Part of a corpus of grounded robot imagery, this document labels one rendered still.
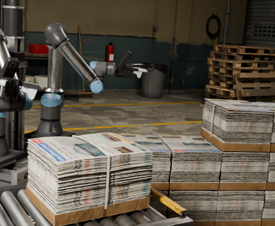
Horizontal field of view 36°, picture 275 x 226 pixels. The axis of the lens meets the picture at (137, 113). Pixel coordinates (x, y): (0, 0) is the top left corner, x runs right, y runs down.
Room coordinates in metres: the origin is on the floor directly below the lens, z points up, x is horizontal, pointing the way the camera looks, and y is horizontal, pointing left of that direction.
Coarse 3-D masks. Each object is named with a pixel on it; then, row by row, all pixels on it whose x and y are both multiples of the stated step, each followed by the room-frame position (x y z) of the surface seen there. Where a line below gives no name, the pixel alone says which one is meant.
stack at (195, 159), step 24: (144, 144) 2.30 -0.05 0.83; (168, 144) 2.34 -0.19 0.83; (192, 144) 2.38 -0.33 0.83; (168, 168) 2.20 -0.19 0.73; (192, 168) 2.23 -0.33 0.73; (216, 168) 2.26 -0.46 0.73; (240, 168) 2.29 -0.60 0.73; (264, 168) 2.32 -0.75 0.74; (168, 192) 2.24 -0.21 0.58; (192, 192) 2.23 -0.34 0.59; (216, 192) 2.26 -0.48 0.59; (240, 192) 2.28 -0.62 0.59; (264, 192) 2.31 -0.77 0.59; (168, 216) 2.21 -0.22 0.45; (192, 216) 2.24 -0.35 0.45; (216, 216) 2.27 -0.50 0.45; (240, 216) 2.29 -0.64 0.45; (264, 216) 2.32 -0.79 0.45
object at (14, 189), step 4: (20, 184) 1.64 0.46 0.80; (24, 184) 1.64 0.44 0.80; (0, 188) 1.58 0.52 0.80; (4, 188) 1.58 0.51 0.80; (8, 188) 1.59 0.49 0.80; (12, 188) 1.59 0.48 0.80; (16, 188) 1.59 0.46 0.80; (20, 188) 1.60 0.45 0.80; (24, 188) 1.60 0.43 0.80; (0, 192) 1.55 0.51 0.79; (12, 192) 1.58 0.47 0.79; (16, 192) 1.59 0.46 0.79; (16, 196) 1.59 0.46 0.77; (0, 200) 1.55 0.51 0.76; (20, 204) 1.59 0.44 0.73; (4, 208) 1.56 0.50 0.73; (24, 208) 1.60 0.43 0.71; (8, 216) 1.57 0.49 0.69
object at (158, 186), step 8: (152, 184) 2.18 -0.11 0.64; (160, 184) 2.19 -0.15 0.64; (168, 184) 2.20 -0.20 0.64; (176, 184) 2.21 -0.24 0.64; (184, 184) 2.22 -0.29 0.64; (192, 184) 2.23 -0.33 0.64; (200, 184) 2.24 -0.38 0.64; (208, 184) 2.25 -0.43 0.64; (216, 184) 2.26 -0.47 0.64; (224, 184) 2.27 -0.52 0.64; (232, 184) 2.27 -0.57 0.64; (240, 184) 2.28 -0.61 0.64; (248, 184) 2.29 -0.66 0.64; (256, 184) 2.30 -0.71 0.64; (264, 184) 2.31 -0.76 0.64; (272, 184) 2.32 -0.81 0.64; (200, 224) 2.24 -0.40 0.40; (208, 224) 2.25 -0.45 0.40; (216, 224) 2.26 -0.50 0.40; (224, 224) 2.27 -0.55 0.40; (232, 224) 2.28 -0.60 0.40; (240, 224) 2.29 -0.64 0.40; (248, 224) 2.30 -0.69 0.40; (256, 224) 2.31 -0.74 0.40; (264, 224) 2.32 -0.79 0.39; (272, 224) 2.33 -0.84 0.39
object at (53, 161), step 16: (32, 144) 1.46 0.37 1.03; (48, 144) 1.45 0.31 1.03; (64, 144) 1.47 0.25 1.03; (32, 160) 1.46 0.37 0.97; (48, 160) 1.34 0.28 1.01; (64, 160) 1.30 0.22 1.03; (80, 160) 1.32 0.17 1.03; (96, 160) 1.35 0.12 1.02; (32, 176) 1.47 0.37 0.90; (48, 176) 1.35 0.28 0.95; (64, 176) 1.28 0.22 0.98; (80, 176) 1.32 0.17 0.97; (96, 176) 1.36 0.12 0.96; (48, 192) 1.34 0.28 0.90; (64, 192) 1.29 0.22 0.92; (80, 192) 1.33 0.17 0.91; (96, 192) 1.36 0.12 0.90; (48, 208) 1.33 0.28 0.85; (64, 208) 1.30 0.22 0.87; (80, 208) 1.33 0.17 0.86
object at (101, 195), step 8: (80, 136) 1.61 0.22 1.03; (80, 144) 1.50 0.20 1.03; (88, 144) 1.51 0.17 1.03; (96, 152) 1.41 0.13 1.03; (104, 160) 1.37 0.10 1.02; (112, 160) 1.39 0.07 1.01; (104, 168) 1.37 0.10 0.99; (112, 168) 1.39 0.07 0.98; (104, 176) 1.37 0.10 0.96; (112, 176) 1.39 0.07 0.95; (104, 184) 1.38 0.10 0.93; (112, 184) 1.39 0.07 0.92; (104, 192) 1.38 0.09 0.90; (112, 192) 1.40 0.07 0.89; (104, 200) 1.38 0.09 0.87; (112, 200) 1.40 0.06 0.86
